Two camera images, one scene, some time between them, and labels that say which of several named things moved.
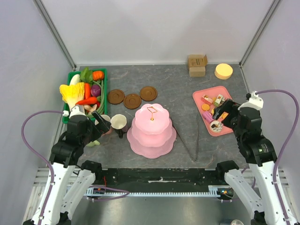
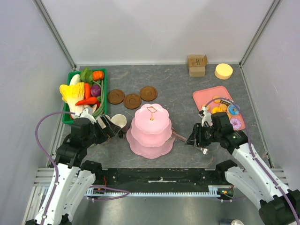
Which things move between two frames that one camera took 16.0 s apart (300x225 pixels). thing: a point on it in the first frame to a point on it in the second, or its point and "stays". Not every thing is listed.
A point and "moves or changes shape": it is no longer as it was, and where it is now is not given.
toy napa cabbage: x=72 y=93 stays
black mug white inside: x=119 y=123 stays
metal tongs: x=196 y=159 moves or changes shape
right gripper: x=230 y=107 to x=196 y=138
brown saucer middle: x=132 y=101 stays
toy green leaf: x=86 y=75 stays
